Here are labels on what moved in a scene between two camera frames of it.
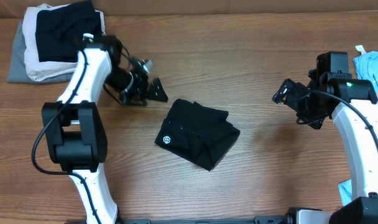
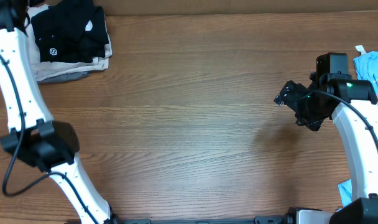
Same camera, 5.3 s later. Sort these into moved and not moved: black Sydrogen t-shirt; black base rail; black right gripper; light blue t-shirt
Moved: black Sydrogen t-shirt
Not moved: black right gripper; light blue t-shirt; black base rail
